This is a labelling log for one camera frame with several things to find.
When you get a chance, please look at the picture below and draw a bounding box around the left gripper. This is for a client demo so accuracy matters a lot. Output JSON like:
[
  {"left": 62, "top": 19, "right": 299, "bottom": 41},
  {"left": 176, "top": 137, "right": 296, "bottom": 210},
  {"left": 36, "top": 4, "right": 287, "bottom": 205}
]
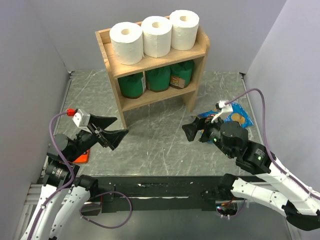
[{"left": 67, "top": 113, "right": 129, "bottom": 162}]

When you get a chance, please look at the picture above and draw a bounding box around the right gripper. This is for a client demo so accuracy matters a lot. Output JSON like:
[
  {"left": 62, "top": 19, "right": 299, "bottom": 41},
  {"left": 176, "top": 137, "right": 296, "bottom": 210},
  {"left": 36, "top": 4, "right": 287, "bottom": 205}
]
[{"left": 181, "top": 112, "right": 235, "bottom": 158}]

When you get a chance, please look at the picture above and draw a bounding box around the green roll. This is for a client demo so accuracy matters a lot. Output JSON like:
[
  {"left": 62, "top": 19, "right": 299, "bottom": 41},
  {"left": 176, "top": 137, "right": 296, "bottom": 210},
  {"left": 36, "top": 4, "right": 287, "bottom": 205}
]
[
  {"left": 145, "top": 66, "right": 171, "bottom": 92},
  {"left": 169, "top": 60, "right": 195, "bottom": 89},
  {"left": 118, "top": 72, "right": 147, "bottom": 99}
]

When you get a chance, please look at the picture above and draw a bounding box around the white paper towel roll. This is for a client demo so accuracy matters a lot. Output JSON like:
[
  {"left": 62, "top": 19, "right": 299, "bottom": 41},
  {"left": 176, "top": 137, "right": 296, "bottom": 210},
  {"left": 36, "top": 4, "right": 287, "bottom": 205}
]
[{"left": 140, "top": 16, "right": 172, "bottom": 58}]

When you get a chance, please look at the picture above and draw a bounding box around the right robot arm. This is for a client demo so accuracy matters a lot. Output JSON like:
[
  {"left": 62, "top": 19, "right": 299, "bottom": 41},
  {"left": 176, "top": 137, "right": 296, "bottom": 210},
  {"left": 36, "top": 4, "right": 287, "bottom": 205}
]
[{"left": 182, "top": 116, "right": 320, "bottom": 231}]

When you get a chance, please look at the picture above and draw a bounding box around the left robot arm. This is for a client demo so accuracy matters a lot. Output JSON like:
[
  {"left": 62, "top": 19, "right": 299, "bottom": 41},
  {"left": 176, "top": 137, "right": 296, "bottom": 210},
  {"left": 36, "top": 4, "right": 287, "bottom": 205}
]
[{"left": 21, "top": 108, "right": 129, "bottom": 240}]

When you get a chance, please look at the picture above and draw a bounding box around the wooden two-tier shelf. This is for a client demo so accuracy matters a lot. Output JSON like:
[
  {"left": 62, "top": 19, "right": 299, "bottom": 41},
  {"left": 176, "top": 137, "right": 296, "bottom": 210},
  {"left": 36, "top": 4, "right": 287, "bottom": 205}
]
[{"left": 95, "top": 26, "right": 210, "bottom": 128}]

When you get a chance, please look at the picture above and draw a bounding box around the orange flat package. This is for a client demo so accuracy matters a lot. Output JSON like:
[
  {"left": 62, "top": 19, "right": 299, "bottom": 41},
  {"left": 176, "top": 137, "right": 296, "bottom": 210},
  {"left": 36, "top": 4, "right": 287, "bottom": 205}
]
[{"left": 73, "top": 149, "right": 90, "bottom": 164}]

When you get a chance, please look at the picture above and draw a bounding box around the blue Lay's chips bag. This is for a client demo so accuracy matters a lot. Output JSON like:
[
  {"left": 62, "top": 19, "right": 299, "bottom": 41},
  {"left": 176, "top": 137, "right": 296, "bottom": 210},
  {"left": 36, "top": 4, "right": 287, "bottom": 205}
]
[{"left": 199, "top": 102, "right": 254, "bottom": 128}]

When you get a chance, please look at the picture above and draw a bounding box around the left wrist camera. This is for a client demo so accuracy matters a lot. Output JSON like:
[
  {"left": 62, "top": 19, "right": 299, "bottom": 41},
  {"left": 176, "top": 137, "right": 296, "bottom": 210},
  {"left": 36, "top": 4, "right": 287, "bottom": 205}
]
[{"left": 66, "top": 108, "right": 91, "bottom": 132}]

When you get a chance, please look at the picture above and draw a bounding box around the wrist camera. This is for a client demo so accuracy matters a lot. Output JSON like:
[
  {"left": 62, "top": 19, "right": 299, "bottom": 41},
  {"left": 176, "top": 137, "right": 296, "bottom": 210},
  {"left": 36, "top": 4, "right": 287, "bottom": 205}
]
[
  {"left": 66, "top": 108, "right": 91, "bottom": 132},
  {"left": 211, "top": 100, "right": 233, "bottom": 123}
]

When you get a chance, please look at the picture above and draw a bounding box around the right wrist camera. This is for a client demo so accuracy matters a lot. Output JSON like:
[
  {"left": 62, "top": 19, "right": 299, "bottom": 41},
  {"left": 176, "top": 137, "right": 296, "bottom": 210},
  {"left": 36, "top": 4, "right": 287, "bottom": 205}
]
[{"left": 211, "top": 100, "right": 233, "bottom": 123}]

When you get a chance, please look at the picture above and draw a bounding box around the purple cable loop, base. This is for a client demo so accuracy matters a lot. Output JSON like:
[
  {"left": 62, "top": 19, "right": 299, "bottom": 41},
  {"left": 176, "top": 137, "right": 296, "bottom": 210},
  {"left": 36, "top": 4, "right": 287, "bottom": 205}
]
[{"left": 79, "top": 191, "right": 133, "bottom": 229}]

